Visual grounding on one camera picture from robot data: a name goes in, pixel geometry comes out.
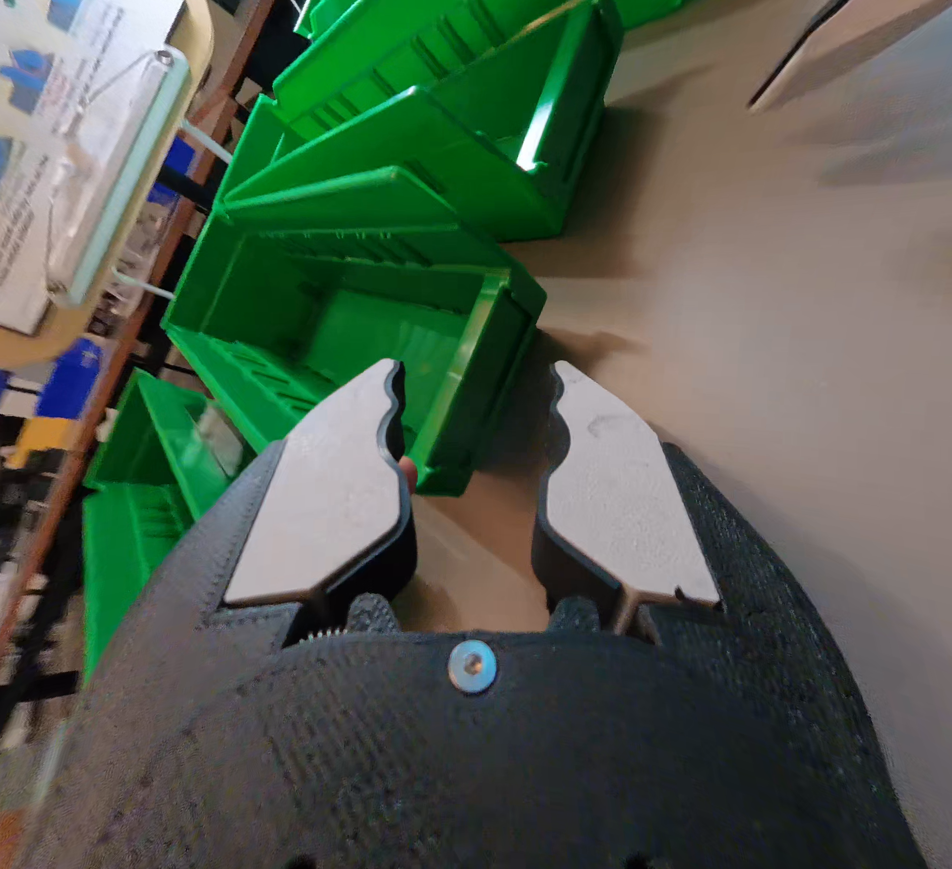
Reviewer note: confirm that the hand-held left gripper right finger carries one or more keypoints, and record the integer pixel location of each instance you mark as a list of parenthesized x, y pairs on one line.
[(617, 504)]

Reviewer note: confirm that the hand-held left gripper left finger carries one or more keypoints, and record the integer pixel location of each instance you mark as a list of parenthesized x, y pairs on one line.
[(327, 504)]

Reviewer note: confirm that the grey desk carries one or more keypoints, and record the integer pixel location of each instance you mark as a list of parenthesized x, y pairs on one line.
[(744, 378)]

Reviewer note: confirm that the blue plastic bin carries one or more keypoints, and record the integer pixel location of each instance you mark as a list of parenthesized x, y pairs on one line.
[(71, 378), (171, 170)]

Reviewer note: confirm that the yellow plastic bin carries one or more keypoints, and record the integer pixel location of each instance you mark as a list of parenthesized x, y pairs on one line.
[(44, 441)]

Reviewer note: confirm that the brown wooden table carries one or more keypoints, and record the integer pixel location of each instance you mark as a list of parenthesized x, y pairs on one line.
[(186, 162)]

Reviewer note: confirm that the instruction poster on board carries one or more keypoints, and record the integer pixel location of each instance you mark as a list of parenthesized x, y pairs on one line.
[(190, 29)]

